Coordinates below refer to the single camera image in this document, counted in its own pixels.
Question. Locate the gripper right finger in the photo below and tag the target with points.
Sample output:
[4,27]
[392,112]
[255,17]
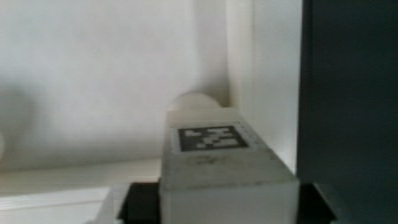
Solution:
[321,206]

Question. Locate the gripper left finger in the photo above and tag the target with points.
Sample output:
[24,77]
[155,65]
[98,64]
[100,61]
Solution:
[130,206]

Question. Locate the white table leg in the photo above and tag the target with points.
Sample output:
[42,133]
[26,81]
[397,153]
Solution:
[226,182]

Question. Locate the white square tabletop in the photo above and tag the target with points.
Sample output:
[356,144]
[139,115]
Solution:
[102,58]

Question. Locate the white U-shaped fence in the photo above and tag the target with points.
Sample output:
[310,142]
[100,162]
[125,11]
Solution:
[63,207]

